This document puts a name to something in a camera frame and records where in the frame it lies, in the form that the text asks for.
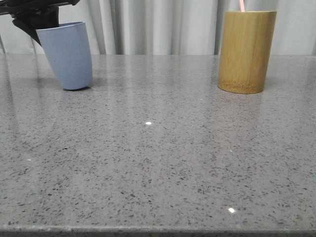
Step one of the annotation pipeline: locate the bamboo cylinder holder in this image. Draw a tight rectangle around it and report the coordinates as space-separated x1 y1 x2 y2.
218 11 277 94

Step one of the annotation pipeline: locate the blue plastic cup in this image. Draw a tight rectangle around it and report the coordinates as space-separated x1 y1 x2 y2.
36 22 93 90

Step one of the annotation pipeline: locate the grey curtain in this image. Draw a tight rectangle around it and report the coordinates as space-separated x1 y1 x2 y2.
0 0 316 56

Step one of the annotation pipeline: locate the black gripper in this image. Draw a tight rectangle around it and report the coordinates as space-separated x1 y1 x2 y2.
0 0 79 43

